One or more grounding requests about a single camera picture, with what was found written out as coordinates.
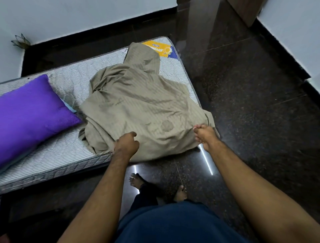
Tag person's navy blue shirt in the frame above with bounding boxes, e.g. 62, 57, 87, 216
115, 201, 250, 243

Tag person's dark trousers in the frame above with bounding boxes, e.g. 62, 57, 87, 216
127, 184, 160, 213

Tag plain taupe bed sheet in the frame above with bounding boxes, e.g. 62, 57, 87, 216
78, 42, 220, 162

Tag person's left foot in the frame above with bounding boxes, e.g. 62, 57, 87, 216
129, 173, 145, 190

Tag person's left hand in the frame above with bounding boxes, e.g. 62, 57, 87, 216
114, 132, 140, 161

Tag person's left forearm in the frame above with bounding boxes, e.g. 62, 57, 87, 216
57, 153, 130, 243

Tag person's right hand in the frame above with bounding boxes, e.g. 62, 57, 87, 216
193, 124, 222, 152

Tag light blue pillow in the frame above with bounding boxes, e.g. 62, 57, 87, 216
60, 97, 77, 113

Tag white striped mattress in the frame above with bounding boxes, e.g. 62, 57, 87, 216
0, 36, 202, 195

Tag person's right forearm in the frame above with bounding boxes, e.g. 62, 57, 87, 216
207, 143, 320, 243

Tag person's right foot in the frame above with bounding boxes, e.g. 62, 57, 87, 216
174, 185, 188, 203

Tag purple dotted pillow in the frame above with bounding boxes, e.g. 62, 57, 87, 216
0, 74, 83, 168

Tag person's foot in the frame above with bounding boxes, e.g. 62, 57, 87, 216
174, 185, 188, 203
129, 173, 145, 190

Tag lotus shaped candle holder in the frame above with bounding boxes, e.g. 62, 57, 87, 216
11, 33, 31, 49

